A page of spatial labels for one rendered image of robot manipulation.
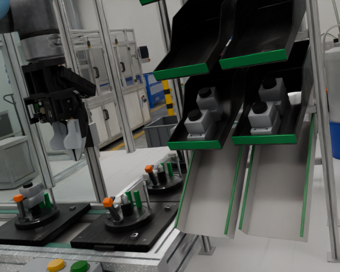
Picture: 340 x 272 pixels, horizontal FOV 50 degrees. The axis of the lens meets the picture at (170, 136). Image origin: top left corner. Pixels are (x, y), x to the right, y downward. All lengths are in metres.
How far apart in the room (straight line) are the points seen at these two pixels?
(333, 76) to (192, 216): 0.89
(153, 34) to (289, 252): 11.64
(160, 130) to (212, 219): 2.20
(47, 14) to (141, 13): 11.89
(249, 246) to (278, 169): 0.27
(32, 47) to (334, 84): 1.16
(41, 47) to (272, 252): 0.73
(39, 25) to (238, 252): 0.73
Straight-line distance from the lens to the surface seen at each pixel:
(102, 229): 1.05
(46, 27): 0.73
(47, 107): 0.71
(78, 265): 0.91
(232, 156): 0.90
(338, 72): 1.54
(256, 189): 0.86
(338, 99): 1.56
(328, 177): 0.89
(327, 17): 11.27
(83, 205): 1.26
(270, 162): 0.88
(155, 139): 3.05
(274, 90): 0.79
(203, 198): 0.89
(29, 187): 1.21
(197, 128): 0.77
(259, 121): 0.74
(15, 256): 1.11
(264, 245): 1.04
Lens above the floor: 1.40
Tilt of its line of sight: 12 degrees down
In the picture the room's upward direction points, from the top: 11 degrees counter-clockwise
